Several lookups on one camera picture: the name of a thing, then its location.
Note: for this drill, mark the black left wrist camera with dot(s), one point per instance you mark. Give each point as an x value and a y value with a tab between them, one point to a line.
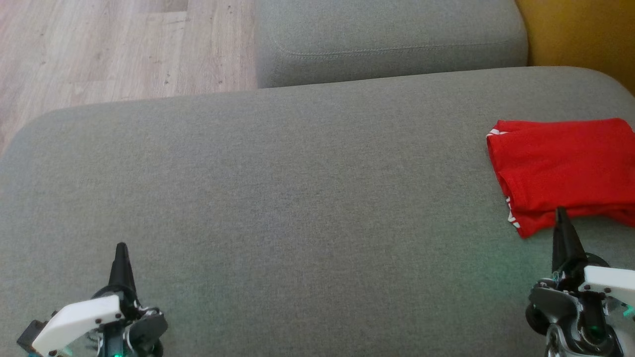
32	337

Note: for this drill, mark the large grey sofa seat cushion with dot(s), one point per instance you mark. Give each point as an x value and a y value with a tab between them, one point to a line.
297	213

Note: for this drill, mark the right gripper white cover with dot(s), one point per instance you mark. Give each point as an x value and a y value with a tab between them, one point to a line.
595	307

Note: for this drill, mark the small grey sofa cushion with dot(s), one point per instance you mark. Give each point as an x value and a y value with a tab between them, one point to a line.
387	39

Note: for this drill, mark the red basketball jersey white trim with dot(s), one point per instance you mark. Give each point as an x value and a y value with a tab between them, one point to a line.
565	163

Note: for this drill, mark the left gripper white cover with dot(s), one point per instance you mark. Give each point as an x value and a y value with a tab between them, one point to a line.
84	322

